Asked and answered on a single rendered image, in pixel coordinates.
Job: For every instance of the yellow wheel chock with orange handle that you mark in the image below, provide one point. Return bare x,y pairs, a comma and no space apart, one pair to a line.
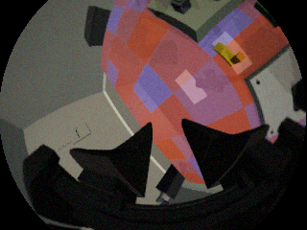
230,58

